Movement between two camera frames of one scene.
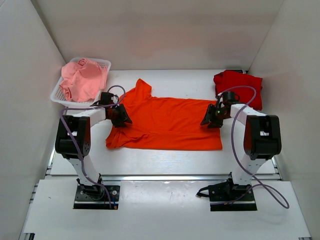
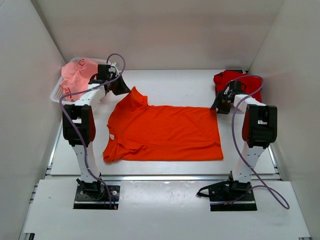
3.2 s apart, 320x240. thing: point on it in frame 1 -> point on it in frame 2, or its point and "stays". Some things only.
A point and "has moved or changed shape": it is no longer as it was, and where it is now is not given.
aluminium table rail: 132,178 stays
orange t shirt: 160,123 has moved or changed shape
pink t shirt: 82,80 stays
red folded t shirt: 229,79 stays
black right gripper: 209,119 -> 217,103
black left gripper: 124,117 -> 123,89
